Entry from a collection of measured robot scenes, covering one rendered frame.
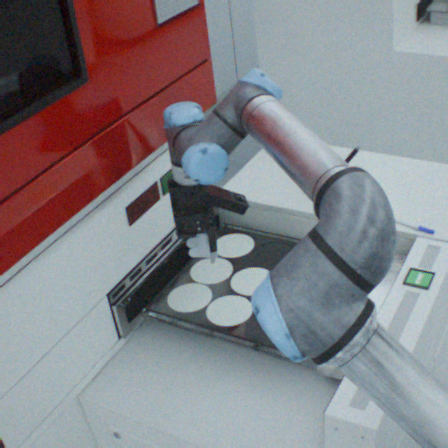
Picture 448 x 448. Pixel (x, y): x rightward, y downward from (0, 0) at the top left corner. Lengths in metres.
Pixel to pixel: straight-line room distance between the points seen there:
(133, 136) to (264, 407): 0.59
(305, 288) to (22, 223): 0.49
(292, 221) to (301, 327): 0.79
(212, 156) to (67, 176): 0.25
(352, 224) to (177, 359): 0.71
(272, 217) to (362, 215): 0.81
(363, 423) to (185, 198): 0.56
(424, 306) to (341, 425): 0.33
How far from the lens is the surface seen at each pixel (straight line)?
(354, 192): 0.87
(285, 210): 1.62
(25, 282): 1.22
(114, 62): 1.23
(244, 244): 1.61
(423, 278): 1.39
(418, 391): 0.91
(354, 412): 1.13
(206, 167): 1.13
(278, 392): 1.35
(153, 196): 1.47
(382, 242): 0.85
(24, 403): 1.31
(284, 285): 0.85
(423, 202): 1.63
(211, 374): 1.40
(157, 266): 1.52
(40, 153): 1.11
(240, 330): 1.37
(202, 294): 1.47
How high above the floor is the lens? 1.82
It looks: 33 degrees down
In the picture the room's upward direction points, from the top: 8 degrees counter-clockwise
